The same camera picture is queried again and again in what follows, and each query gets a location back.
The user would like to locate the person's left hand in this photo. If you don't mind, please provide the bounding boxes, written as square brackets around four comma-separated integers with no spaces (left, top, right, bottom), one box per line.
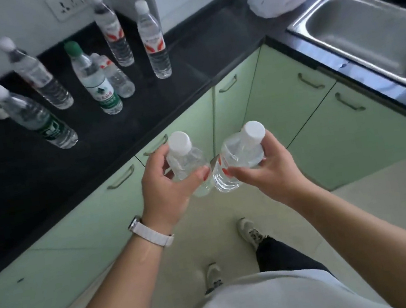
[132,137,220,238]

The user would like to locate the person's right hand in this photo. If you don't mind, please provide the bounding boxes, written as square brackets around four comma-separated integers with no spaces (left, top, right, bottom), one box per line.
[221,124,316,215]

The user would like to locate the green cap water bottle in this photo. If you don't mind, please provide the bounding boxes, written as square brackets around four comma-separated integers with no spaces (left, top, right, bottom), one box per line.
[63,35,124,121]

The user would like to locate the dark green label water bottle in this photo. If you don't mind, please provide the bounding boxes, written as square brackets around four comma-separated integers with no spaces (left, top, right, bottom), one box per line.
[0,72,80,159]

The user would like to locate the person's right forearm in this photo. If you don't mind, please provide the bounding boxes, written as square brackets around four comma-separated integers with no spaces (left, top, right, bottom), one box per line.
[291,167,406,308]

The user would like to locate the person's left forearm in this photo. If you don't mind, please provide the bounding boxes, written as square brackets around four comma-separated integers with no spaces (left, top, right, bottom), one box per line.
[33,225,173,308]

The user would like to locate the white smartwatch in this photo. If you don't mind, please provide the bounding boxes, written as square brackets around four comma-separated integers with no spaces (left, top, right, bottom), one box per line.
[126,210,177,254]

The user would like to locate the white right sneaker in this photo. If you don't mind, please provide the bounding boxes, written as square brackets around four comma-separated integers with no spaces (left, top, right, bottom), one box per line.
[235,214,269,253]

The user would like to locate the white sneaker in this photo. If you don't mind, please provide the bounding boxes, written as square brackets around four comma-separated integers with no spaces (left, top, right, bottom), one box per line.
[200,262,226,297]
[235,214,269,253]

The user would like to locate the light green sink cupboard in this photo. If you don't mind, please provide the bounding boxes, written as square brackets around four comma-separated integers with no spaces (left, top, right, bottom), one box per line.
[232,23,406,202]

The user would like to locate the black trousers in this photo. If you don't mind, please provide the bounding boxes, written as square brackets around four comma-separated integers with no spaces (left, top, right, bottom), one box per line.
[161,229,337,308]

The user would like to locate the white left sneaker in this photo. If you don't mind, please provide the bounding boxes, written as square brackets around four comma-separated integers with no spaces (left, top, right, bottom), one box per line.
[200,262,226,297]

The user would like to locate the light grey t-shirt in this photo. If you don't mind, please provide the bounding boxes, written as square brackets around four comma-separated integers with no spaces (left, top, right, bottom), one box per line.
[166,253,396,308]

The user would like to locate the stainless steel sink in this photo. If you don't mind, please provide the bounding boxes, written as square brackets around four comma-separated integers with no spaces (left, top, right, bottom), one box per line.
[283,0,406,119]

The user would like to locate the white wall power socket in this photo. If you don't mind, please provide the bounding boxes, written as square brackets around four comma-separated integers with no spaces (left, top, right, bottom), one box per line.
[46,0,99,25]

